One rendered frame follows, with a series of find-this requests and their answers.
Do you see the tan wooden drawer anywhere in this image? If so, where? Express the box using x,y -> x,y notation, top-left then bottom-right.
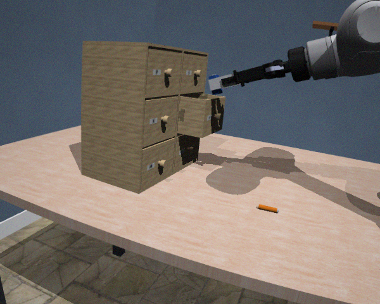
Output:
180,53 -> 207,92
145,49 -> 182,95
177,92 -> 225,138
141,137 -> 175,190
174,134 -> 199,172
142,96 -> 178,145

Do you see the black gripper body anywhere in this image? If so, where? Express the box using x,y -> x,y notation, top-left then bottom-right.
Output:
274,47 -> 310,82

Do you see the dark brown wooden chest of drawers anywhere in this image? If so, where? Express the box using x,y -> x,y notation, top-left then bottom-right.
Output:
81,41 -> 208,194

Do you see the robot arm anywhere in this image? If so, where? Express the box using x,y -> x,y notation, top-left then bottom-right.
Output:
304,0 -> 380,80

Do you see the orange-brown cylinder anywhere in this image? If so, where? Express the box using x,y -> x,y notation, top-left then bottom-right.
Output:
258,205 -> 279,213

